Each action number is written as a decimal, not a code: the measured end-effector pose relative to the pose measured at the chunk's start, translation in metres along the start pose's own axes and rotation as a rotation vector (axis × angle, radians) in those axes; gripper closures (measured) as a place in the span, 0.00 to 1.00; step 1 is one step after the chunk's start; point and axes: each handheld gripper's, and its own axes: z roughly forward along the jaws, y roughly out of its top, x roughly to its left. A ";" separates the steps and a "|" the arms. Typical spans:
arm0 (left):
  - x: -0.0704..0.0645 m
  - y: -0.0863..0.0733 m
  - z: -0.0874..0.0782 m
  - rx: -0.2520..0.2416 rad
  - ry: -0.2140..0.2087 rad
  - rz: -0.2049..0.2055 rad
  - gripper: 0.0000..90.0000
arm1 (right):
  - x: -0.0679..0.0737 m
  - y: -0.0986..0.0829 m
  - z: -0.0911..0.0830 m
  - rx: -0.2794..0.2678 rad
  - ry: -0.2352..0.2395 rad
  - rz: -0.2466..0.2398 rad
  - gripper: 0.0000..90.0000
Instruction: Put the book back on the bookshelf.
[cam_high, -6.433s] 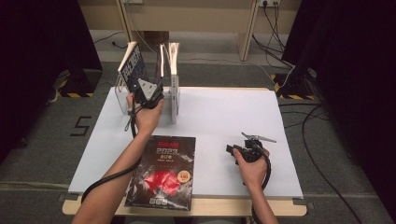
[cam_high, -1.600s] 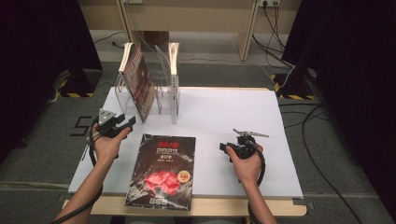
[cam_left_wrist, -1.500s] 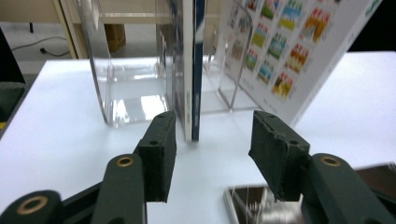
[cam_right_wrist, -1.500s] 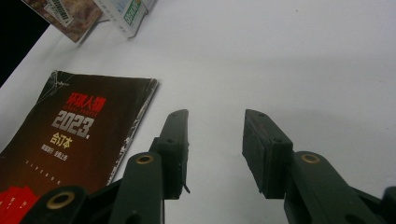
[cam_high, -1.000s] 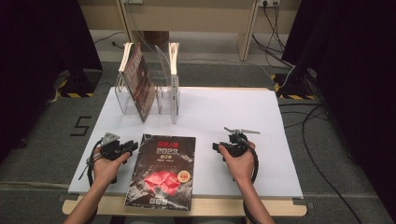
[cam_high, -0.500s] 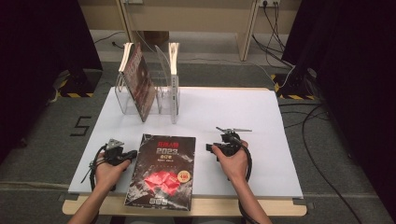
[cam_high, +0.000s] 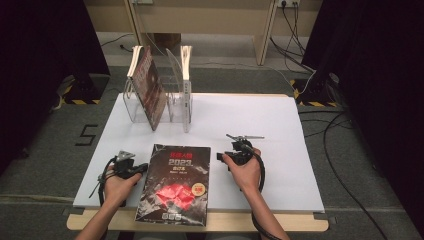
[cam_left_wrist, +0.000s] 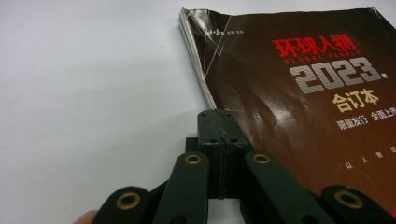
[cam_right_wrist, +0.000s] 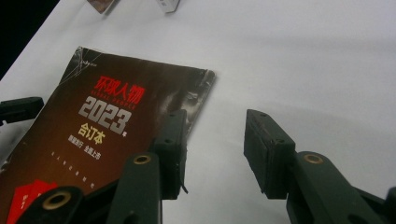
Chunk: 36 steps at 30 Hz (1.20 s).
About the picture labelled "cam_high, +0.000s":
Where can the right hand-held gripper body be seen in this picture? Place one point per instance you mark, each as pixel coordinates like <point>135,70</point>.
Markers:
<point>242,153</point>

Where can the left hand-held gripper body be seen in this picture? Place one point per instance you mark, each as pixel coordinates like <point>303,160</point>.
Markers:
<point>124,168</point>

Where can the thick black-fronted magazine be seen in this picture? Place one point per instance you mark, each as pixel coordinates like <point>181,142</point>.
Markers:
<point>173,186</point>

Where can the clear acrylic magazine rack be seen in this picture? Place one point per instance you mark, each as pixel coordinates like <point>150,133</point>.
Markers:
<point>133,110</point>

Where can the white picture-grid magazine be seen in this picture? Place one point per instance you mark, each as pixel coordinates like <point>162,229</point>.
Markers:
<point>186,96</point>

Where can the red-brown purple-backed magazine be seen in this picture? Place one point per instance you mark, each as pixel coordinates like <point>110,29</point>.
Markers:
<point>151,93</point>

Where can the person's right hand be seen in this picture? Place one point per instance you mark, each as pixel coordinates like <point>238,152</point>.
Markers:
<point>246,176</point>

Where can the person's left hand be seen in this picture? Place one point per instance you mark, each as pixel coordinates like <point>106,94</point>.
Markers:
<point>118,191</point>

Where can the white table mat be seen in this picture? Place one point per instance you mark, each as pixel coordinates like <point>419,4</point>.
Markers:
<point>266,113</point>

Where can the grey tape piece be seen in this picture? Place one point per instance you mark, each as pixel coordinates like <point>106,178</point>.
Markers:
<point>71,210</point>
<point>321,216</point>

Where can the brown cardboard box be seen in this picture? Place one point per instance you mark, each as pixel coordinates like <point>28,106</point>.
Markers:
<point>166,40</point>

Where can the black curtain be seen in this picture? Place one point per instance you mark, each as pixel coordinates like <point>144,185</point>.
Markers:
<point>383,83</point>
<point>33,66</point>

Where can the beige wooden desk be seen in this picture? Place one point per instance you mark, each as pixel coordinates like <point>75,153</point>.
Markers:
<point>200,16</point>

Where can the white power strip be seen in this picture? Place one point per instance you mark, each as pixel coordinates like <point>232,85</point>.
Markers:
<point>143,1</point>

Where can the white wall socket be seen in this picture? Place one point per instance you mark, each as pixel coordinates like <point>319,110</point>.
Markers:
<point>288,3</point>

